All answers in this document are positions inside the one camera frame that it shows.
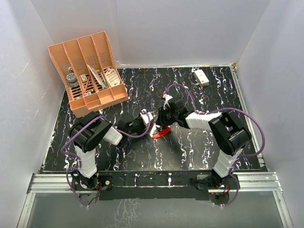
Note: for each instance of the grey round jar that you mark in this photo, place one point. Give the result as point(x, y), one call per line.
point(72, 80)

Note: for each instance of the white box red label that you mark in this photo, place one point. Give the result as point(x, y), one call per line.
point(201, 78)

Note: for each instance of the small white card box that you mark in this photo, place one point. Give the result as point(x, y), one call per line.
point(83, 78)

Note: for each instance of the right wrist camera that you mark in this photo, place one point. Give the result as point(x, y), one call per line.
point(166, 98)

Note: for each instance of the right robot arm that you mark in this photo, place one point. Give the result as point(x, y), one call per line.
point(230, 134)

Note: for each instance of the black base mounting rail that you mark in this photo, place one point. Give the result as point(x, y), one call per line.
point(156, 185)

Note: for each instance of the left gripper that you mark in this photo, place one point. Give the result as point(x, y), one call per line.
point(144, 128)

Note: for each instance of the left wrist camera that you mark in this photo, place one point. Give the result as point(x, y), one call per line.
point(146, 116)

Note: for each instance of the white labelled pouch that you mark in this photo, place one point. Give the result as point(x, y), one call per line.
point(112, 77)

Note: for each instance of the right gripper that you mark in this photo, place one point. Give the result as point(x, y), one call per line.
point(161, 121)

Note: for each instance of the white paper packet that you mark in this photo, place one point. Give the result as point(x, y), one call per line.
point(96, 76)

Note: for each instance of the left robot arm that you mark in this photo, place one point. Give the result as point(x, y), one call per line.
point(91, 129)

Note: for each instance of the peach plastic desk organizer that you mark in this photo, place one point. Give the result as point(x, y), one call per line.
point(72, 57)

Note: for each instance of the red black keyring holder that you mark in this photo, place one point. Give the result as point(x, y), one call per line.
point(157, 132)

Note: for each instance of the orange pencil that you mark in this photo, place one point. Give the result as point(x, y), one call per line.
point(87, 83)

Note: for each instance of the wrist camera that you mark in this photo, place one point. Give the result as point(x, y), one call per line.
point(166, 98)
point(146, 116)

